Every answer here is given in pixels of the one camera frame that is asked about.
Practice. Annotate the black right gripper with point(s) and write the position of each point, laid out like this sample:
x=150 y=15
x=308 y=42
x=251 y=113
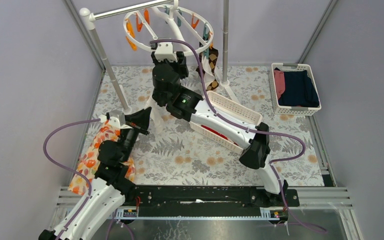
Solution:
x=181 y=66

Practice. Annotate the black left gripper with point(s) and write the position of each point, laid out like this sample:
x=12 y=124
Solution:
x=134 y=126

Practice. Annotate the white round clip hanger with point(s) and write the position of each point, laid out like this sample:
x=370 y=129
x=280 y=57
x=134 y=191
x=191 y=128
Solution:
x=168 y=21

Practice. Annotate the red snowflake sock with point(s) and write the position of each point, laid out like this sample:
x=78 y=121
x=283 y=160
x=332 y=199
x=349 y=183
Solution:
x=219 y=134

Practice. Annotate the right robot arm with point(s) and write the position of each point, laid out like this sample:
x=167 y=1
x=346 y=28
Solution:
x=233 y=124

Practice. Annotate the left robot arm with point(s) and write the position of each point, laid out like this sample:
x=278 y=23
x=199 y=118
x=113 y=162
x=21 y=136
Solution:
x=110 y=188

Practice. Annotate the white rack right foot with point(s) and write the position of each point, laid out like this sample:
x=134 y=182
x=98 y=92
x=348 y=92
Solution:
x=222 y=77

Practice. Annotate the floral grey tablecloth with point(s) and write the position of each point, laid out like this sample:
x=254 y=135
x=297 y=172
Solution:
x=182 y=156

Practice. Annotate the white perforated sock basket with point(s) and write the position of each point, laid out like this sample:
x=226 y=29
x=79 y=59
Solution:
x=232 y=111

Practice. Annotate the floral orange cloth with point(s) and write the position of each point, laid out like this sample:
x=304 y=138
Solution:
x=88 y=162

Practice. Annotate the pink garment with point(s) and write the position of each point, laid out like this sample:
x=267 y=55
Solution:
x=280 y=84

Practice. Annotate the grey horizontal rack bar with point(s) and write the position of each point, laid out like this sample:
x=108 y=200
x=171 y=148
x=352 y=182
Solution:
x=118 y=11

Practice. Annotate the grey left rack pole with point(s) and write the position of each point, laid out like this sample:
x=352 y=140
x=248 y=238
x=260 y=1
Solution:
x=90 y=26

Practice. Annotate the white basket with clothes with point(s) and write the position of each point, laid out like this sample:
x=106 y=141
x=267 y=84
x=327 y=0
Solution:
x=291 y=110

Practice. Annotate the navy garment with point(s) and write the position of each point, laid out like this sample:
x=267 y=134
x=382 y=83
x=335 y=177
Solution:
x=299 y=90

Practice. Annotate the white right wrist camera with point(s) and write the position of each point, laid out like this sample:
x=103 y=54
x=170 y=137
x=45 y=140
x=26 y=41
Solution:
x=165 y=52

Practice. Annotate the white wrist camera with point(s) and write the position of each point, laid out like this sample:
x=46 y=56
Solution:
x=165 y=52
x=114 y=118

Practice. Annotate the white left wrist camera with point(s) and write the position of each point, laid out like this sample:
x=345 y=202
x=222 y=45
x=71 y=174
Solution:
x=114 y=118

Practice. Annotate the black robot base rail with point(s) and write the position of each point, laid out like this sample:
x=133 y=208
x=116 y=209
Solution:
x=207 y=201

